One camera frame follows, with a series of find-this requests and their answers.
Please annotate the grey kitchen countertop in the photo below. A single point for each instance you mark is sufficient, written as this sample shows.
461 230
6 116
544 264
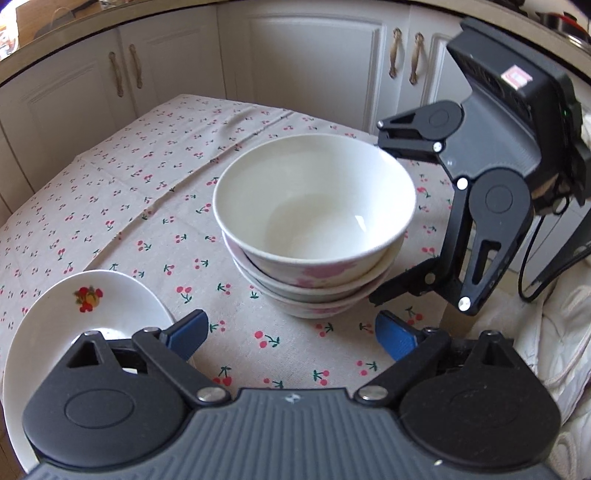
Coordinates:
55 48

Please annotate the white quilted garment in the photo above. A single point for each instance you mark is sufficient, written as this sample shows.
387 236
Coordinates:
568 332

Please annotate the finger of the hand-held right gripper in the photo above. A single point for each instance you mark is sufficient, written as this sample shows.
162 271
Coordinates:
397 143
401 286

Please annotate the white bowl with pink flowers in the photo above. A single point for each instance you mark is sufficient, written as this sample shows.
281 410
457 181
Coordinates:
318 310
323 294
300 184

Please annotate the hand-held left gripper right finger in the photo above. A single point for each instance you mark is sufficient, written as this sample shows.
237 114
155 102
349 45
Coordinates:
395 334

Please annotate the white cabinet door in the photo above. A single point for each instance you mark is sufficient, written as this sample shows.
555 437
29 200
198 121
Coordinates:
184 55
438 78
314 60
55 115

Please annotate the white plate with fruit print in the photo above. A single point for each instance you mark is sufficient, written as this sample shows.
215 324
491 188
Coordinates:
46 332

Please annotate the cherry print tablecloth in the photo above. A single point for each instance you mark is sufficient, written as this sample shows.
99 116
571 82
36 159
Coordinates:
138 184

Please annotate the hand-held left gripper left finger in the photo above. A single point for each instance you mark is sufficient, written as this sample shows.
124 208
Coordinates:
187 332

